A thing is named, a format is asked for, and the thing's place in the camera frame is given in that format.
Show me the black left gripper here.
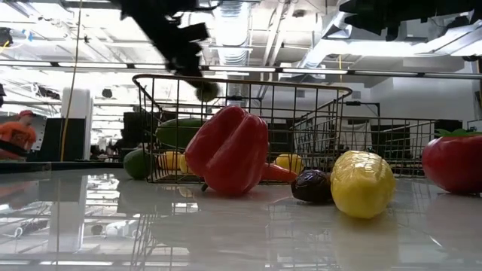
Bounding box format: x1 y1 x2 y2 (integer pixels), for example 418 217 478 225
120 0 206 90

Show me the green lime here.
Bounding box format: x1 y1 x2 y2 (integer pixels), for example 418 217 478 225
123 148 152 181
194 81 221 103

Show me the green cucumber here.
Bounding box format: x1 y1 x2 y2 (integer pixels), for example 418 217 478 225
155 117 206 150

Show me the red bell pepper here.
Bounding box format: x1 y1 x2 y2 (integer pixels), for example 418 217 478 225
184 105 270 198

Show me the yellow-orange citrus fruit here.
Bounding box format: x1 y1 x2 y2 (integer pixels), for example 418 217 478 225
160 150 182 171

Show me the yellow lemon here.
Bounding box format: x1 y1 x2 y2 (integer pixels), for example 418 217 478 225
178 154 193 175
274 153 304 175

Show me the metal wire basket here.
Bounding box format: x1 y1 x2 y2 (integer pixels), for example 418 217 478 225
131 73 353 185
292 115 438 178

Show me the orange carrot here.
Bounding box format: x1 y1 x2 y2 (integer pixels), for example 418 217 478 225
261 162 298 184

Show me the red tomato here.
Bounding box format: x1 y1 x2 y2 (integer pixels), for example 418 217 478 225
421 128 482 196

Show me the dark purple plum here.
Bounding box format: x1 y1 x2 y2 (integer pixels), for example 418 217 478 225
291 169 334 205

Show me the yellow corn cob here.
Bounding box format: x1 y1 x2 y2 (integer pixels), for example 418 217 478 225
330 150 397 220

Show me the black equipment rack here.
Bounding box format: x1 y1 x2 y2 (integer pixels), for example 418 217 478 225
123 111 159 146

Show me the white building column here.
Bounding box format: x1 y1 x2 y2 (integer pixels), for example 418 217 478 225
61 87 94 163

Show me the black partition panel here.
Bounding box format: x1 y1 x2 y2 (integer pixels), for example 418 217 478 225
26 117 87 163

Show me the white perforated panel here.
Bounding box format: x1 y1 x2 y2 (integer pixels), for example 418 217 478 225
32 114 48 151

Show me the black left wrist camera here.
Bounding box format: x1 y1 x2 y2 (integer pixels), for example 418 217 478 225
182 22 211 45

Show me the silver spiral ventilation duct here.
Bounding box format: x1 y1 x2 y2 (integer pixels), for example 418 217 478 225
322 7 377 38

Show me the linear ceiling light rail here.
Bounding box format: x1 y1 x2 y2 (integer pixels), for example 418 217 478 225
0 59 482 78

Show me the ribbed ceiling duct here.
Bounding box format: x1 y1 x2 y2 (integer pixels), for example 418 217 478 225
210 0 252 65

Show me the black table frame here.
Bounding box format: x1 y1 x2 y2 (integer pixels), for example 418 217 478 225
0 160 125 175

